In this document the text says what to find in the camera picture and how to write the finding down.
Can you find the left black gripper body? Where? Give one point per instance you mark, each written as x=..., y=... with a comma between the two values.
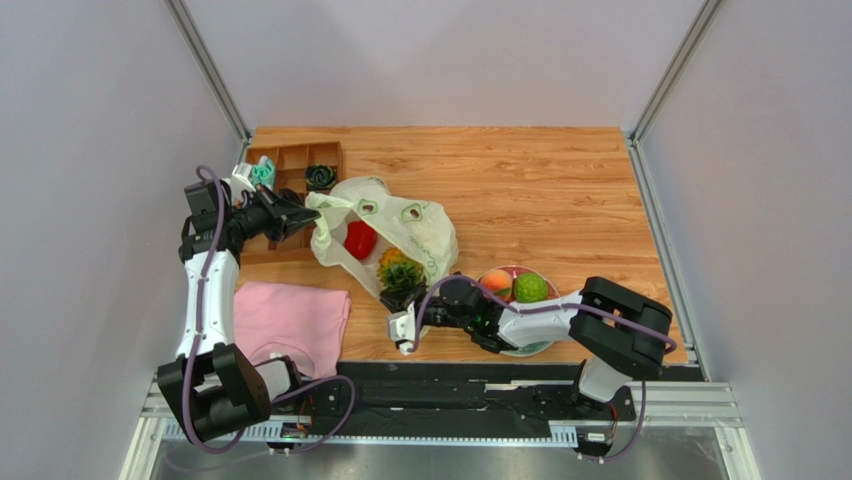
x=258, y=218

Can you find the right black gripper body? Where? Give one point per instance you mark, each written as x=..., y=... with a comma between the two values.
x=408, y=301

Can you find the fake pineapple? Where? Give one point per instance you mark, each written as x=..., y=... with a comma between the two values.
x=397, y=272

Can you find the fake peach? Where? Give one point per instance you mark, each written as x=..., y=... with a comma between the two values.
x=500, y=282

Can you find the green custard apple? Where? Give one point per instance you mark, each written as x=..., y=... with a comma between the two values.
x=530, y=287

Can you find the fake red apple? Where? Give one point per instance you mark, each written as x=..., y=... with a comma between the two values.
x=361, y=240

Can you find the avocado print plastic bag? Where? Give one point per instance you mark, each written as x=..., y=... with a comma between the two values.
x=420, y=229

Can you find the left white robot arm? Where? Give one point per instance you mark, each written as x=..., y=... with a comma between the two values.
x=212, y=388

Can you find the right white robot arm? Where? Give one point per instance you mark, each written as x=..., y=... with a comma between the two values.
x=626, y=333

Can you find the teal rolled sock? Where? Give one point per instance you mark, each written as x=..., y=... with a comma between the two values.
x=264, y=172

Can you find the dark rolled sock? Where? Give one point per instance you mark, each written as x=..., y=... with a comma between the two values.
x=320, y=177

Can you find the wooden divider tray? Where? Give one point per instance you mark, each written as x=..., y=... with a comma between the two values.
x=292, y=162

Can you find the pink folded cloth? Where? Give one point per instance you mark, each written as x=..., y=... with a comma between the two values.
x=306, y=324

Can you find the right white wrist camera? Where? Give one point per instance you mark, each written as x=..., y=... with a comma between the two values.
x=402, y=329

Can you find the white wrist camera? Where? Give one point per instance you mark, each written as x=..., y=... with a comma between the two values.
x=402, y=329
x=241, y=181

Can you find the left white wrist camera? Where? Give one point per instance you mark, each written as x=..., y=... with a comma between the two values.
x=241, y=181

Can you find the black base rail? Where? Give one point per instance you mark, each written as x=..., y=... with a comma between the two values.
x=454, y=400

